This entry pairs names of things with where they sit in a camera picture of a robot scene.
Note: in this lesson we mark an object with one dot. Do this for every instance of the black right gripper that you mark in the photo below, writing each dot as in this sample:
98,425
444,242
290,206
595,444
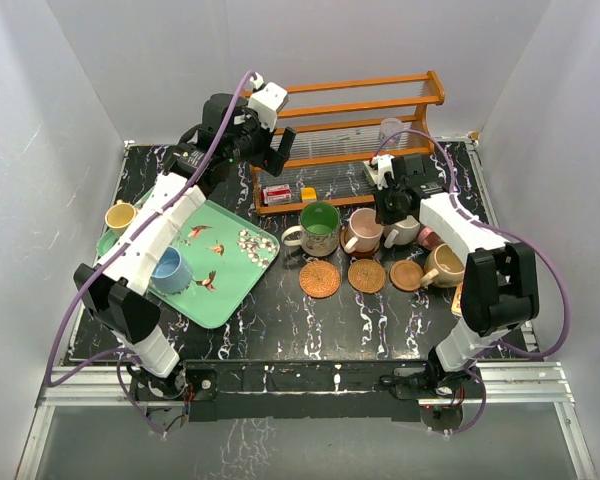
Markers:
382,216

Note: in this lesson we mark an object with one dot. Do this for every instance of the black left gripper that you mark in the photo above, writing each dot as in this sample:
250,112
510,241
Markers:
269,159

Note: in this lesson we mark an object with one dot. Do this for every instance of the white speckled mug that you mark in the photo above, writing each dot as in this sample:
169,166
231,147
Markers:
401,233

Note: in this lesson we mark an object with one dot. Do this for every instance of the pink mug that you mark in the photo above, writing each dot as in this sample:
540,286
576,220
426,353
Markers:
363,231

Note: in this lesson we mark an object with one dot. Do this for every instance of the maroon speckled mug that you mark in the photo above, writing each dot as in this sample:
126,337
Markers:
428,239

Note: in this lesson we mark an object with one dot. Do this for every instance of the green floral mug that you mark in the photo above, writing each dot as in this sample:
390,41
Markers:
317,232

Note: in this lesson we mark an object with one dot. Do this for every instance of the beige brown mug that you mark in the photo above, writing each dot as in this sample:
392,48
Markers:
442,269

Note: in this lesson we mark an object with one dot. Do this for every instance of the yellow mug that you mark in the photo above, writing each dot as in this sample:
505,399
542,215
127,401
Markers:
119,217

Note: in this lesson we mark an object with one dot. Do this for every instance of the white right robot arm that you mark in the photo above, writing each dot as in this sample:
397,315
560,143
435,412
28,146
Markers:
499,286

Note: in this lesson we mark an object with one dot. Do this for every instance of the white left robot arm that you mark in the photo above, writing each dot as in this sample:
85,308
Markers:
233,129

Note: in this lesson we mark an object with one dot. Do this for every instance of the dark grooved wooden coaster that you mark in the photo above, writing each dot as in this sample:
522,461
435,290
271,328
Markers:
358,254

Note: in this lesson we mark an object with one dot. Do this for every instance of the smooth brown wooden coaster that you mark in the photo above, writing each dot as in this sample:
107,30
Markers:
406,275

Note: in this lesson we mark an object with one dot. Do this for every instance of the woven rattan coaster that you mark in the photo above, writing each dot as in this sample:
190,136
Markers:
366,276
319,279

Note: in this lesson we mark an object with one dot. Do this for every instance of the green white flat box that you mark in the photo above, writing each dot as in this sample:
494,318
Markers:
371,173

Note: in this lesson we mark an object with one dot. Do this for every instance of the orange wooden rack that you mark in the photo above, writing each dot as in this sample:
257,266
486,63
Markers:
337,125

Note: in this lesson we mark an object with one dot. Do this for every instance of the red white small box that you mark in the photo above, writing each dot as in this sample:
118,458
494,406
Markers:
273,195

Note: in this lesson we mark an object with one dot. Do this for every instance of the yellow small block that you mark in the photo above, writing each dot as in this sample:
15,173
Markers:
308,194

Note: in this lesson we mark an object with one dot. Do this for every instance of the green floral serving tray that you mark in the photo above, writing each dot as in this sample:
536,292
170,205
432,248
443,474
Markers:
227,254

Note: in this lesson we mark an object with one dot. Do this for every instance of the blue mug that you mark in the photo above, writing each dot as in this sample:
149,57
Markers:
172,274

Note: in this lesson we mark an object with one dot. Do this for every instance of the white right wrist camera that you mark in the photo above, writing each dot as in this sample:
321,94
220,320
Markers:
384,163

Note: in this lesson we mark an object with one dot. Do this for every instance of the aluminium table frame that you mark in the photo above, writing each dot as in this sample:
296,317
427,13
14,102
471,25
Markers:
295,395

